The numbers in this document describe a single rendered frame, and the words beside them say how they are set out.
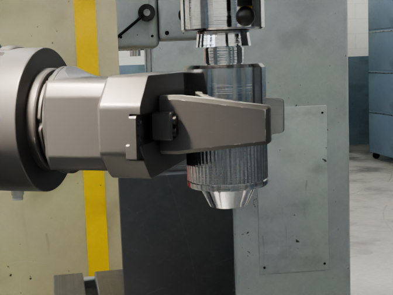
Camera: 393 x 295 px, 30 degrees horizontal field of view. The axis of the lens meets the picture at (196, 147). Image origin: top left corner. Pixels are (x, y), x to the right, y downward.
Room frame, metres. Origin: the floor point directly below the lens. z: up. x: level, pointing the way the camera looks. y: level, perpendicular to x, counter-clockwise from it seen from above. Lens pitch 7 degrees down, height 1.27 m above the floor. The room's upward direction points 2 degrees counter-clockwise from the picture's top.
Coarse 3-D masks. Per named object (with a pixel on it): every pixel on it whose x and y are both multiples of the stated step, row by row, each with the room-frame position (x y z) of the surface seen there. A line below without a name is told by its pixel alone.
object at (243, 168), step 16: (208, 96) 0.40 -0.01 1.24; (224, 96) 0.40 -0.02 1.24; (240, 96) 0.40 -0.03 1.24; (256, 96) 0.40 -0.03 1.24; (192, 160) 0.41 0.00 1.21; (208, 160) 0.40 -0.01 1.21; (224, 160) 0.40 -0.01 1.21; (240, 160) 0.40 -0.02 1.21; (256, 160) 0.40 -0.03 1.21; (192, 176) 0.41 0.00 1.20; (208, 176) 0.40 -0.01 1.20; (224, 176) 0.40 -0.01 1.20; (240, 176) 0.40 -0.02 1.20; (256, 176) 0.40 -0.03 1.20
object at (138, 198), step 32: (128, 192) 0.76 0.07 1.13; (160, 192) 0.76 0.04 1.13; (192, 192) 0.76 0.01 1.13; (128, 224) 0.76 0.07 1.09; (160, 224) 0.76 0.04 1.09; (192, 224) 0.76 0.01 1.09; (224, 224) 0.76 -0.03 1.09; (128, 256) 0.75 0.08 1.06; (160, 256) 0.76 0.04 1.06; (192, 256) 0.76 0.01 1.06; (224, 256) 0.76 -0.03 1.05; (128, 288) 0.75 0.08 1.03; (160, 288) 0.76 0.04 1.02; (192, 288) 0.76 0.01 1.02; (224, 288) 0.76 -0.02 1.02
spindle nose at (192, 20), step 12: (180, 0) 0.42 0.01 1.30; (192, 0) 0.40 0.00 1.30; (204, 0) 0.40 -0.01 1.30; (216, 0) 0.40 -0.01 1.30; (228, 0) 0.40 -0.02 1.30; (180, 12) 0.42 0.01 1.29; (192, 12) 0.40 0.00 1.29; (204, 12) 0.40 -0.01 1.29; (216, 12) 0.40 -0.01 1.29; (228, 12) 0.40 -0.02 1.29; (264, 12) 0.42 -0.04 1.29; (192, 24) 0.40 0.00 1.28; (204, 24) 0.40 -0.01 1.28; (216, 24) 0.40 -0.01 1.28; (228, 24) 0.40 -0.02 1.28; (252, 24) 0.40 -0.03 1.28; (264, 24) 0.41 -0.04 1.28
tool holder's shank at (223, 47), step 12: (204, 36) 0.41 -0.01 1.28; (216, 36) 0.41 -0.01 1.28; (228, 36) 0.41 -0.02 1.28; (240, 36) 0.41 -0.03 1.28; (216, 48) 0.41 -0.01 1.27; (228, 48) 0.41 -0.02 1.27; (240, 48) 0.41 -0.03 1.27; (204, 60) 0.42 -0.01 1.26; (216, 60) 0.41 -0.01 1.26; (228, 60) 0.41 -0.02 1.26; (240, 60) 0.41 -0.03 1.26
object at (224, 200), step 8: (208, 192) 0.41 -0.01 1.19; (216, 192) 0.41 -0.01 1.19; (224, 192) 0.41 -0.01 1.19; (232, 192) 0.41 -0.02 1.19; (240, 192) 0.41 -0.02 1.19; (248, 192) 0.41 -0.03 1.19; (208, 200) 0.42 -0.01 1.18; (216, 200) 0.41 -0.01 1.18; (224, 200) 0.41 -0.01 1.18; (232, 200) 0.41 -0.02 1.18; (240, 200) 0.41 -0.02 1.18; (248, 200) 0.42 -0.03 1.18; (224, 208) 0.41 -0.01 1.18
